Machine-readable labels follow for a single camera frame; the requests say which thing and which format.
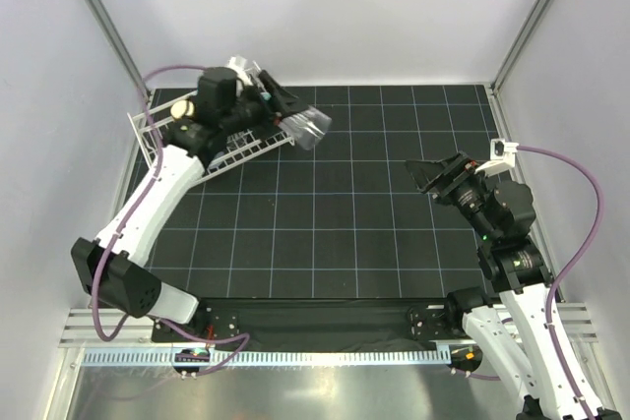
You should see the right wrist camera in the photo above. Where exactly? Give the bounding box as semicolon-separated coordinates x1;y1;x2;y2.
475;139;519;177

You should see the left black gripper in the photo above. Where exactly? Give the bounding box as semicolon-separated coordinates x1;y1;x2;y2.
220;71;307;142

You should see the aluminium frame post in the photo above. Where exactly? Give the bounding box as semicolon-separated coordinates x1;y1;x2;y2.
490;0;553;93
84;0;149;101

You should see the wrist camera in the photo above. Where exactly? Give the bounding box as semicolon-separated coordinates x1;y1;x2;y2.
225;55;264;96
475;139;519;177

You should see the white wire dish rack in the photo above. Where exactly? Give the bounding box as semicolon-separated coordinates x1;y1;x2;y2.
127;90;295;186

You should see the tall clear glass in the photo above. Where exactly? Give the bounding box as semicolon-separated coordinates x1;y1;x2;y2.
279;106;332;150

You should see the black grid mat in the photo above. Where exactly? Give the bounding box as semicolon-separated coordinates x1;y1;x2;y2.
147;85;499;298

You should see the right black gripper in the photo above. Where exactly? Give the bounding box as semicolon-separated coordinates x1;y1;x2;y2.
404;150;498;242

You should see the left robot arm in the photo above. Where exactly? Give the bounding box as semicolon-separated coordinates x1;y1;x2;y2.
71;64;309;342

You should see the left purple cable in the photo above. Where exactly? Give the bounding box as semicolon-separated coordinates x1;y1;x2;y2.
88;64;252;377

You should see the left aluminium frame post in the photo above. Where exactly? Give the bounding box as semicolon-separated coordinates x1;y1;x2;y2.
84;0;149;101

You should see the right aluminium frame post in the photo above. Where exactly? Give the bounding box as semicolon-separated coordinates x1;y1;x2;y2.
490;0;553;93

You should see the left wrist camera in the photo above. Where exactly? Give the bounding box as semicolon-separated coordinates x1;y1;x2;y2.
225;55;264;96

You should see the metal cup with brown base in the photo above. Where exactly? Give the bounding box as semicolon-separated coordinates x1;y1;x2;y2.
170;98;195;120

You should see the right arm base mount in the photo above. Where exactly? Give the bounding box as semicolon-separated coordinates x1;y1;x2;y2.
407;304;451;342

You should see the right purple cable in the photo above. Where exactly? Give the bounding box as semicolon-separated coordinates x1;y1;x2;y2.
467;144;606;420

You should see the aluminium front rail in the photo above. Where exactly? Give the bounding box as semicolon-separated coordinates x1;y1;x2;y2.
58;304;599;372

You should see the purple cable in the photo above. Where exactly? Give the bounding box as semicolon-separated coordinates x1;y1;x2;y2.
88;64;252;377
467;144;606;420

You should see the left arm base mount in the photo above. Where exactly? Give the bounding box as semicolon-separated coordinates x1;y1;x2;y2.
151;308;240;343

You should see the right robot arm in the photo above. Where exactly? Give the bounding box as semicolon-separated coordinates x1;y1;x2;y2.
405;152;621;419

